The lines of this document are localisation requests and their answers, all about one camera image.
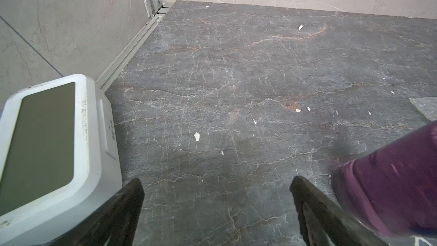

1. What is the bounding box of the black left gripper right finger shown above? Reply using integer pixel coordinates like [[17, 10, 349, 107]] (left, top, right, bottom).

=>
[[290, 175, 387, 246]]

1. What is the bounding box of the white digital clock display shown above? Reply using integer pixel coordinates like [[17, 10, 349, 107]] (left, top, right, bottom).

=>
[[1, 74, 122, 246]]

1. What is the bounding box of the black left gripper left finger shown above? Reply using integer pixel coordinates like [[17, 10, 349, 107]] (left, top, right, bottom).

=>
[[51, 178, 145, 246]]

